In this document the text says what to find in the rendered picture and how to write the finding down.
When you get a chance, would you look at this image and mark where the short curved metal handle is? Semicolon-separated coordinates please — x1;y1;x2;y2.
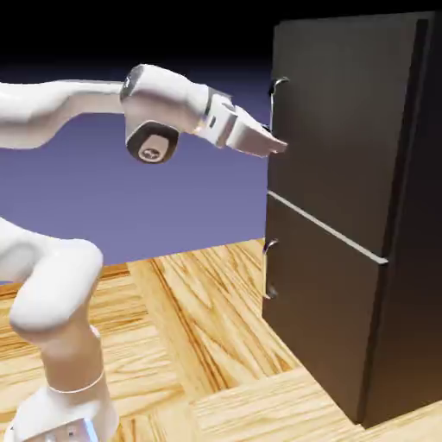
262;237;280;300

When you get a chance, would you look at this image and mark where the large dark cabinet door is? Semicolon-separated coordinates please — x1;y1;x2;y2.
267;18;429;260

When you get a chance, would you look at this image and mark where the small dark cabinet door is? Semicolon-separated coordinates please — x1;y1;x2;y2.
262;193;389;425

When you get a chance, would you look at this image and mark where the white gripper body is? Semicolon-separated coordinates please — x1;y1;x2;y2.
218;105;288;159

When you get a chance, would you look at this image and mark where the long curved metal handle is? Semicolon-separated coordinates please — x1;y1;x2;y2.
268;76;290;134

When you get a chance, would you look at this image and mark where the dark wood cabinet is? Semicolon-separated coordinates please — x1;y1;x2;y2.
262;10;442;430

